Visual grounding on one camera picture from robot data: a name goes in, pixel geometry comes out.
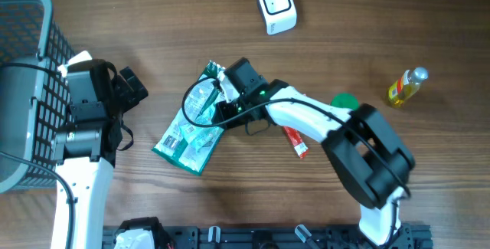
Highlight mint green wipes packet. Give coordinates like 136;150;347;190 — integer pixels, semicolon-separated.
179;88;224;152

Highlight green lid glass jar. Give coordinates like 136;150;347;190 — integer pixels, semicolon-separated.
330;93;360;110

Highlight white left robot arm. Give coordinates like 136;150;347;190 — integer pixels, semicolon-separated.
51;59;149;248

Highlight green 3M gloves package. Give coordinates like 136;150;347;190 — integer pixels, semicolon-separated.
152;61;224;175

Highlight grey plastic basket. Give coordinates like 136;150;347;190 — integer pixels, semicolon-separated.
1;0;75;192

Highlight red snack stick packet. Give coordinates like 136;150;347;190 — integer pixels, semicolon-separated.
283;126;309;159

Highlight yellow Vim bottle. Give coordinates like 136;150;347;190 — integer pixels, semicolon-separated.
387;67;429;107

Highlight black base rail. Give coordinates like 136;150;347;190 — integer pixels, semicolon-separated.
102;216;434;249

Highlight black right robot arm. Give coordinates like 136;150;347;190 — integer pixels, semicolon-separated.
213;57;415;248

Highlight white barcode scanner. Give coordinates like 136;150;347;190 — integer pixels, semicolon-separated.
256;0;298;35

